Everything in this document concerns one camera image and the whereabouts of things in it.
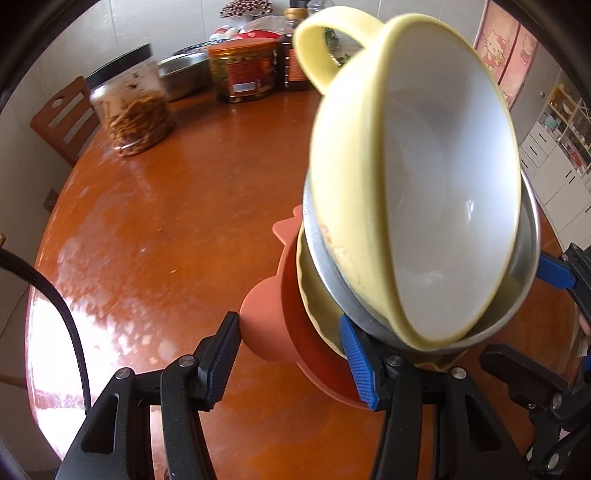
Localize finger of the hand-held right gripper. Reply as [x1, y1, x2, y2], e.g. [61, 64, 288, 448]
[537, 242, 591, 324]
[480, 344, 591, 478]

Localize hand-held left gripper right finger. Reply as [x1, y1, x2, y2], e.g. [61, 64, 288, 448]
[339, 315, 513, 480]

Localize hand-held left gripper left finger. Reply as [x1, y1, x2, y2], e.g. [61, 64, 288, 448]
[55, 311, 241, 480]

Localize steel plate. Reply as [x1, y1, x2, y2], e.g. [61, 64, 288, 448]
[302, 175, 542, 357]

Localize orange plastic plate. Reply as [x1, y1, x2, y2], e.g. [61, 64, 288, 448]
[240, 205, 370, 409]

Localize yellow shell-shaped plate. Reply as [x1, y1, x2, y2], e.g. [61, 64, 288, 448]
[297, 226, 469, 373]

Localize yellow bowl with handle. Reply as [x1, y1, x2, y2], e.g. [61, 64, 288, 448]
[293, 8, 523, 354]

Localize white cabinet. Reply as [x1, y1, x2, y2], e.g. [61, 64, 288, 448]
[519, 83, 591, 241]

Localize pink cartoon door curtain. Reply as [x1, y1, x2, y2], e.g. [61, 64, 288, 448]
[471, 0, 539, 110]

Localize clear jar black lid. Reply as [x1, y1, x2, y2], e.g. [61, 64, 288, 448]
[85, 44, 177, 158]

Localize wooden chair slatted back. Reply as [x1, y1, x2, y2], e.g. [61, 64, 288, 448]
[30, 76, 100, 167]

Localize small steel bowl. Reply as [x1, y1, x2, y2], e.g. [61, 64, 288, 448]
[157, 52, 213, 103]

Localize jar with orange lid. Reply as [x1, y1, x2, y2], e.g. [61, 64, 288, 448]
[208, 38, 278, 103]

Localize bag of green vegetables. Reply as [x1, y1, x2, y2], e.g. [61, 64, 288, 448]
[323, 28, 354, 66]

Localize dark sauce bottle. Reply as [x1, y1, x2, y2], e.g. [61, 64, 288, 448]
[276, 7, 315, 92]

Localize red box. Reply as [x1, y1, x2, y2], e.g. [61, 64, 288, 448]
[210, 25, 283, 45]

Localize white plastic bag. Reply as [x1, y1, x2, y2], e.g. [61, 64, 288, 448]
[240, 16, 297, 36]

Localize dried flower bouquet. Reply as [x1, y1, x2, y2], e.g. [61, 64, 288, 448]
[221, 0, 273, 18]

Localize black cable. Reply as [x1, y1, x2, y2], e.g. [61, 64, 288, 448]
[0, 249, 91, 417]

